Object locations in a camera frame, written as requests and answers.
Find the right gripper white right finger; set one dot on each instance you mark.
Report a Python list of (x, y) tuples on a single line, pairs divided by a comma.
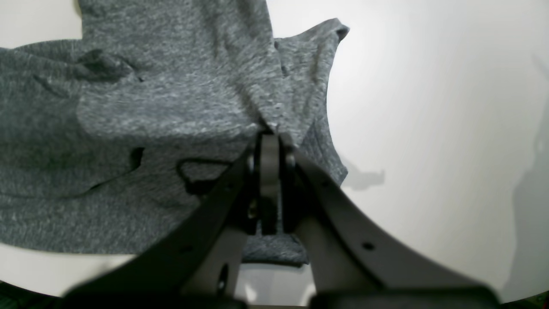
[(355, 264)]

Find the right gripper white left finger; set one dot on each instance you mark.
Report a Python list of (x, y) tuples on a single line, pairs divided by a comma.
[(197, 265)]

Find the grey long-sleeve T-shirt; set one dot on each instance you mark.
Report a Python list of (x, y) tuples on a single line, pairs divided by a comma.
[(110, 141)]

